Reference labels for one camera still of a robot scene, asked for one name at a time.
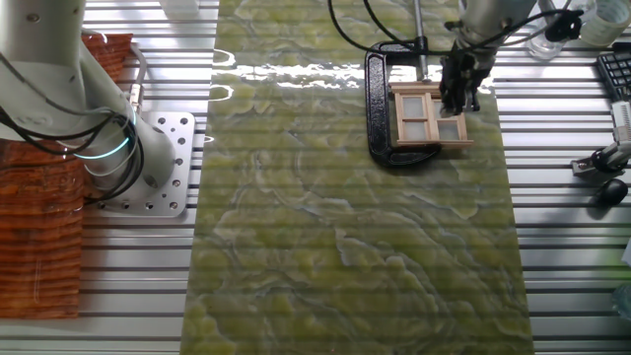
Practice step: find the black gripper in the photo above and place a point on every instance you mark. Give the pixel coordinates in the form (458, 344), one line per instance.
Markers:
(466, 69)

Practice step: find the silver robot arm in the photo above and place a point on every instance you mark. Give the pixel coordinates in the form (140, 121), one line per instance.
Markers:
(49, 74)

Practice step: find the black C-clamp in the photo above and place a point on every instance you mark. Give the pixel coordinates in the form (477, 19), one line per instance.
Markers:
(377, 113)

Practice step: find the clear glass cup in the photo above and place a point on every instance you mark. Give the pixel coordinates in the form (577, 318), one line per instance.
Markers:
(542, 47)

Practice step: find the black and silver tool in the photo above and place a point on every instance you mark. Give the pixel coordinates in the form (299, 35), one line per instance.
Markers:
(604, 160)

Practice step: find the black keyboard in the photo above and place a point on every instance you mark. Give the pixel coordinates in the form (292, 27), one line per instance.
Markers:
(616, 69)

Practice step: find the white tape roll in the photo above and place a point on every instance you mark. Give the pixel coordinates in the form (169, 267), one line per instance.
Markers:
(606, 22)

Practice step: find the green marble pattern mat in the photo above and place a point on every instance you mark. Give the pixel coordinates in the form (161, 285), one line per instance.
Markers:
(345, 222)

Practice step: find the black dome shaped object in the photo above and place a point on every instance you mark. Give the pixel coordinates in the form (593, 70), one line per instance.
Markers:
(613, 192)

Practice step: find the white paper sheet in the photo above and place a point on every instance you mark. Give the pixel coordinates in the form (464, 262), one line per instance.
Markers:
(628, 251)

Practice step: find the white box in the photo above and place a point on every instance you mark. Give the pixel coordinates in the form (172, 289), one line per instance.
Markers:
(178, 6)

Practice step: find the miniature wooden window frame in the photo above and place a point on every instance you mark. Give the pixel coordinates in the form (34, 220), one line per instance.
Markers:
(416, 88)

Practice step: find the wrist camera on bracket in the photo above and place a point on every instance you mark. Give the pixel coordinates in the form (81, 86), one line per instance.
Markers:
(564, 25)

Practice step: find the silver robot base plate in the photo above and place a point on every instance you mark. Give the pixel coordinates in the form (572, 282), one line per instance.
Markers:
(173, 163)

